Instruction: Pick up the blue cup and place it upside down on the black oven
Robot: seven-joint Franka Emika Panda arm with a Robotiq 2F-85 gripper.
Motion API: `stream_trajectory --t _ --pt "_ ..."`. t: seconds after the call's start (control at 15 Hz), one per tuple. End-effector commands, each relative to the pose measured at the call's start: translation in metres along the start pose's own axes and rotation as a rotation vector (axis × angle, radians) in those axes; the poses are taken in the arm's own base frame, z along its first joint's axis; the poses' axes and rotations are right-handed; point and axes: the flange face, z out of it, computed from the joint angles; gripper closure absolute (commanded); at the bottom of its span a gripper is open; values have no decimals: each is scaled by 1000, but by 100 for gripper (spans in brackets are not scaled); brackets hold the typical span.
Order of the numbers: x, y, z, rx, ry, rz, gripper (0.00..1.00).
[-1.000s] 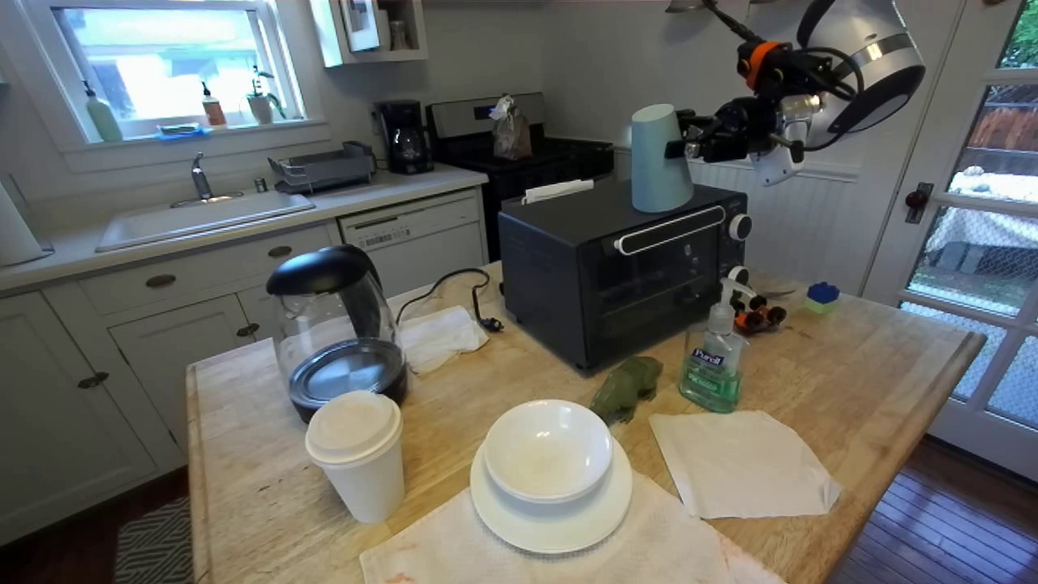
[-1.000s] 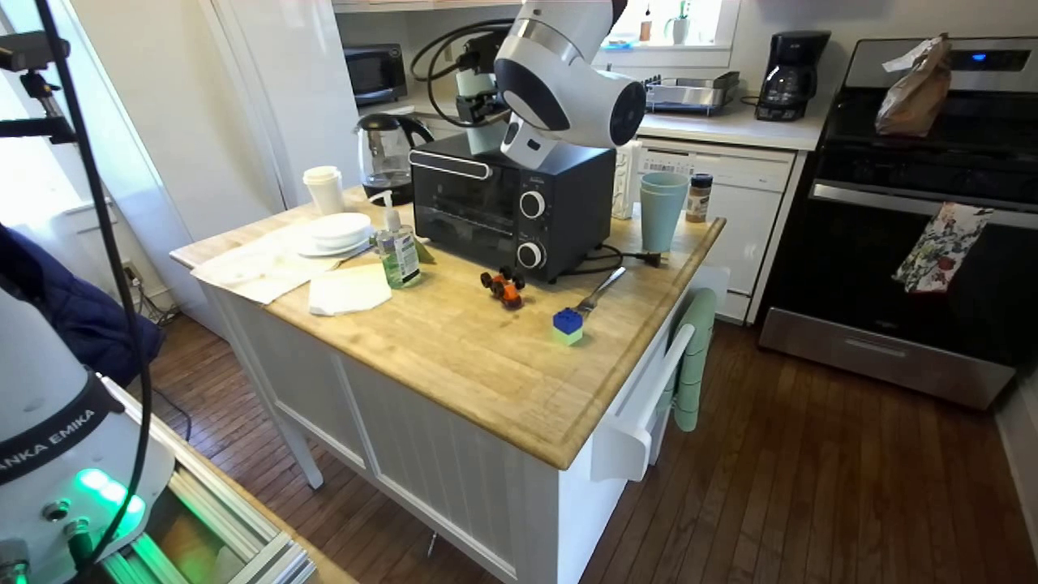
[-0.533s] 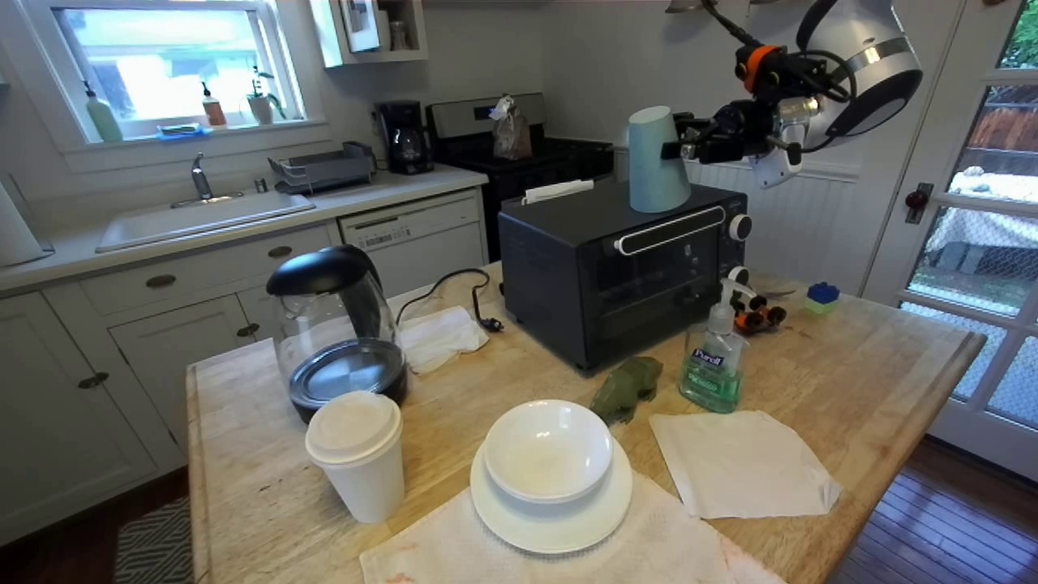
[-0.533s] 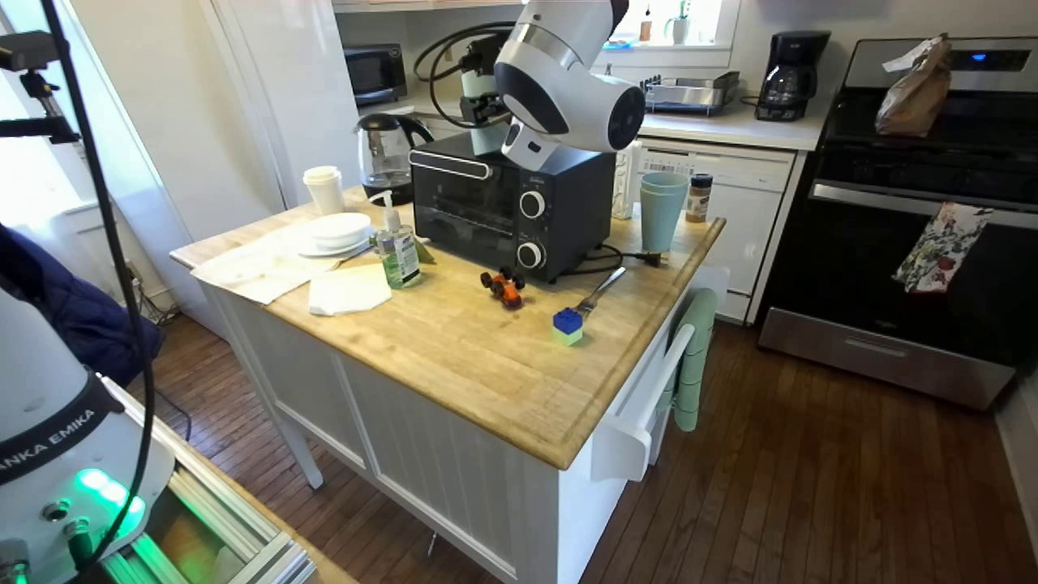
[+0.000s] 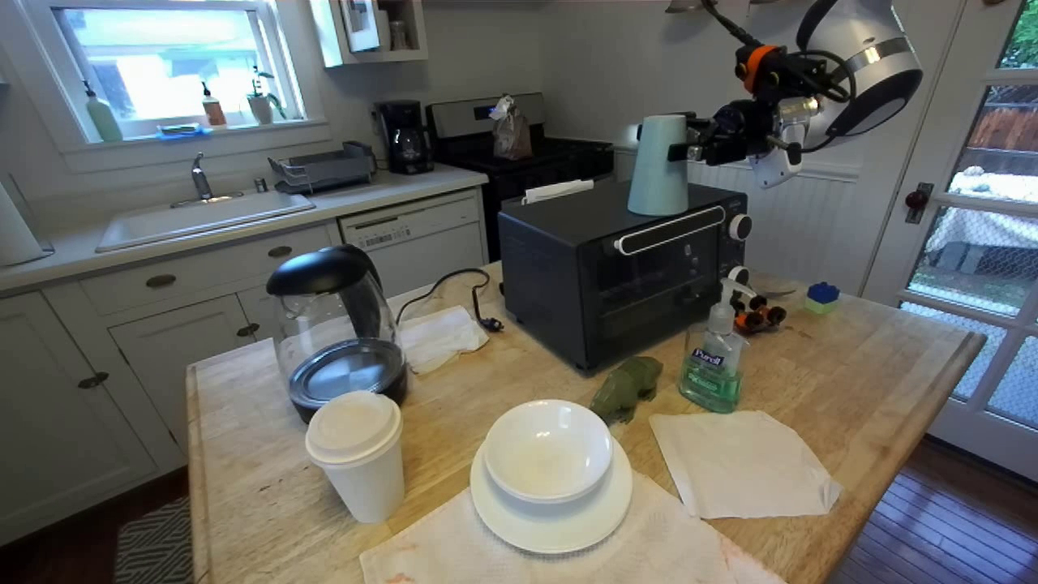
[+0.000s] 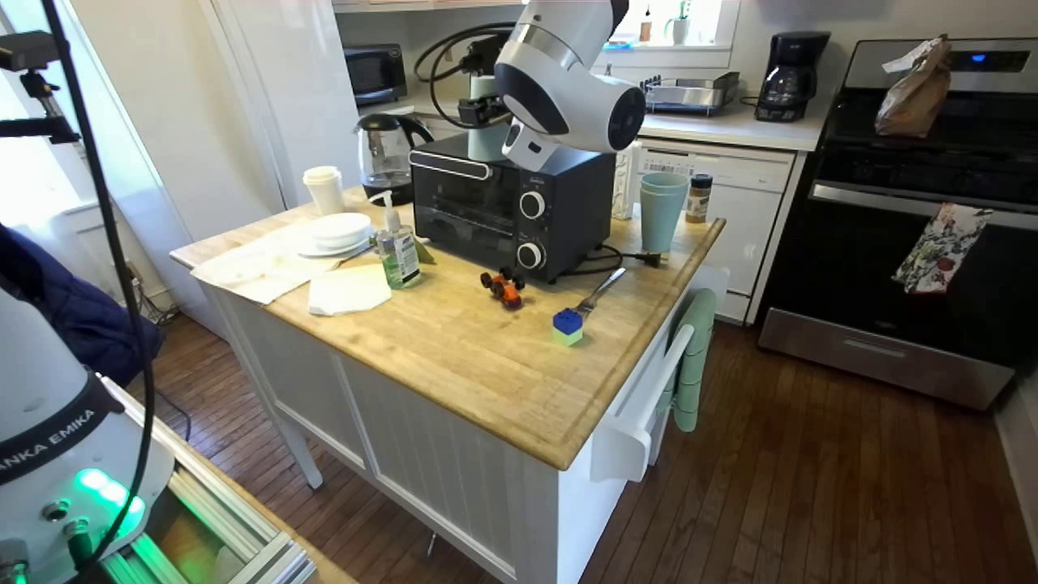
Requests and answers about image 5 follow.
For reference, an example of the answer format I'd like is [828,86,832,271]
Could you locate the white cup with lid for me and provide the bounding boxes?
[300,387,407,528]

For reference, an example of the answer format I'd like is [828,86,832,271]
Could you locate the grey patterned rug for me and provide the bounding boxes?
[110,496,196,584]

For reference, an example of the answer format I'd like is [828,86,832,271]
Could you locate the dish wand blue sponge head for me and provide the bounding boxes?
[757,275,850,317]

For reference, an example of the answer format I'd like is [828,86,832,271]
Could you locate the black toaster oven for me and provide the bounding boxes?
[497,174,757,377]

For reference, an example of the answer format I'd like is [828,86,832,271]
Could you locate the small orange bottle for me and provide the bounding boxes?
[196,79,231,131]

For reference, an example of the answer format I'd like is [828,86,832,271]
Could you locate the white kitchen counter cabinets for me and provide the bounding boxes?
[0,158,493,547]

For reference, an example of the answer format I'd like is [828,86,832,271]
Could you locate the metal sink faucet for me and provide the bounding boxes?
[189,152,221,205]

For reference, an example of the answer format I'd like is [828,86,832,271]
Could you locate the white folded napkin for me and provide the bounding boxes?
[645,404,843,527]

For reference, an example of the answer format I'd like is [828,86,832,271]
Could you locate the glass electric kettle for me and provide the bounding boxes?
[264,242,412,424]

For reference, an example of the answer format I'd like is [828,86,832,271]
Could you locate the white wall shelf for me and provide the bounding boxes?
[304,0,431,72]

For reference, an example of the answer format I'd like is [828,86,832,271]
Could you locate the black coffee maker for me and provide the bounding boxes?
[371,96,435,179]

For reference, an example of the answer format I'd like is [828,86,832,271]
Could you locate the white soap bottle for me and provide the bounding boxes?
[80,79,125,147]

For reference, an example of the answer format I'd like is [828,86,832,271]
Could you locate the white ribbed box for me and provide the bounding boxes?
[520,174,595,207]

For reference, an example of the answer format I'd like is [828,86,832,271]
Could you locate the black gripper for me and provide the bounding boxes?
[669,96,807,171]

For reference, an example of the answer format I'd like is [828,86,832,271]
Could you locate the wooden top kitchen island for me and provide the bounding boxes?
[184,255,988,584]

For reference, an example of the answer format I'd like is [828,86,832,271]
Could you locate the green plush toy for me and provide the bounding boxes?
[589,355,665,427]

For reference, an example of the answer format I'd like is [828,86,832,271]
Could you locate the orange toy car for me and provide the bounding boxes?
[731,294,787,337]

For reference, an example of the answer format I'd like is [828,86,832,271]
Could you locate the kitchen window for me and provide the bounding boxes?
[20,0,328,148]

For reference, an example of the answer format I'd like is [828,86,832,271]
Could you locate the blue sponge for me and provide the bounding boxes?
[152,119,215,147]

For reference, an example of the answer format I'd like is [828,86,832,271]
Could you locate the white glass door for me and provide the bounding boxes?
[861,0,1038,483]

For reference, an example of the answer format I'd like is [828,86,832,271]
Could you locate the blue plastic cup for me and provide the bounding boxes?
[625,110,695,219]

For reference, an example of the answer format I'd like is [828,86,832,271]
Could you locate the white bowl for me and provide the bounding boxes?
[481,397,615,513]

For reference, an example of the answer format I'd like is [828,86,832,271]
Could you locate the large white paper mat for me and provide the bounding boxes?
[358,467,787,584]

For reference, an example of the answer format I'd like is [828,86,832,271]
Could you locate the white plate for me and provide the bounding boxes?
[468,433,635,561]

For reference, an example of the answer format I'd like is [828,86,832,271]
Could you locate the black door handle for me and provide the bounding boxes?
[901,179,938,228]

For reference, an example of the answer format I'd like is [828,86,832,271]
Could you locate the black kettle power cord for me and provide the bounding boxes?
[390,266,510,337]

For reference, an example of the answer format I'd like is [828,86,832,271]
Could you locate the black kitchen stove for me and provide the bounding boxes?
[422,92,615,266]

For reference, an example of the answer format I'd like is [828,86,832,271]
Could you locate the green soap pump bottle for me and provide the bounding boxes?
[679,275,757,414]

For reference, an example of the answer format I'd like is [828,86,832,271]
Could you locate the grey countertop appliance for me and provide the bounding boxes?
[266,141,380,199]

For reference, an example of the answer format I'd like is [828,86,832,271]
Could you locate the grey spray bottle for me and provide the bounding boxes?
[244,66,288,128]

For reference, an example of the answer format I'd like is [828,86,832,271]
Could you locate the brown paper bag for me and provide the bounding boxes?
[486,93,535,161]

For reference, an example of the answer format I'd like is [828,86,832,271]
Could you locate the black cable orange connector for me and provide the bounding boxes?
[700,0,861,155]

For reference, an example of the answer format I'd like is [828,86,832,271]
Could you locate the white cloth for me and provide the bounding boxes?
[392,306,493,380]

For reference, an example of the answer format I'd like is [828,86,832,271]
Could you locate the white kitchen sink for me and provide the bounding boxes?
[95,189,319,253]

